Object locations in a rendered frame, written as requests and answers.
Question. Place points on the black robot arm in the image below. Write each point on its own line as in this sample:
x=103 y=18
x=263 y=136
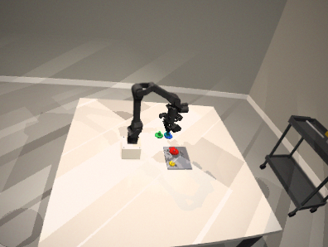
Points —
x=175 y=108

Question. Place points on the red gear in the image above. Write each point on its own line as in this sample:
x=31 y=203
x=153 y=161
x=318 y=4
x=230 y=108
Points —
x=172 y=151

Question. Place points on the green gear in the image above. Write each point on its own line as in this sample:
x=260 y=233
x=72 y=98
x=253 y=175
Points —
x=159 y=134

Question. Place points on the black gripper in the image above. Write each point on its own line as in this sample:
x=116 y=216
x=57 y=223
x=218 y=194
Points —
x=170 y=119

